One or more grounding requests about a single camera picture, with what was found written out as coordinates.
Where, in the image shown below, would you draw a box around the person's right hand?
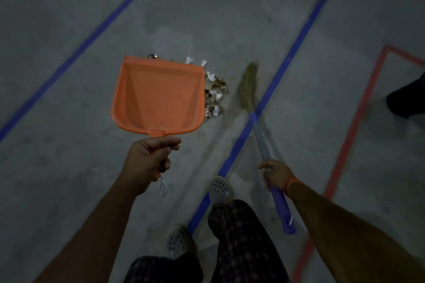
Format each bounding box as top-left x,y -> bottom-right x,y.
258,159 -> 296,194

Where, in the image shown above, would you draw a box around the person's left hand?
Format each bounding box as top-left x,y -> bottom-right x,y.
116,136 -> 182,195

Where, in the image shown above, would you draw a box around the grass broom with metal handle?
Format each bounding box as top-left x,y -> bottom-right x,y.
238,62 -> 298,236

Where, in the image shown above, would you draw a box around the orange plastic dustpan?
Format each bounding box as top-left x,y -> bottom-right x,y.
110,55 -> 206,197

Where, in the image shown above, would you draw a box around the pile of paper scraps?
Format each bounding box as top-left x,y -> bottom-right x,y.
147,53 -> 230,119

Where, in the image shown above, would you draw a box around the black bucket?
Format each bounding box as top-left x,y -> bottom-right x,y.
386,72 -> 425,119

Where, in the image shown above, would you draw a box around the person's right forearm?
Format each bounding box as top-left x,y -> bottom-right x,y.
287,181 -> 425,283

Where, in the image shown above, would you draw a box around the person's left forearm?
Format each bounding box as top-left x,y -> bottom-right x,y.
35,183 -> 140,283

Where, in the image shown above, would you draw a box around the orange wrist band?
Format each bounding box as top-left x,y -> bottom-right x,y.
285,177 -> 305,198

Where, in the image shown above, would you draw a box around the black patterned trousers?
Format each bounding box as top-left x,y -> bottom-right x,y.
124,199 -> 293,283

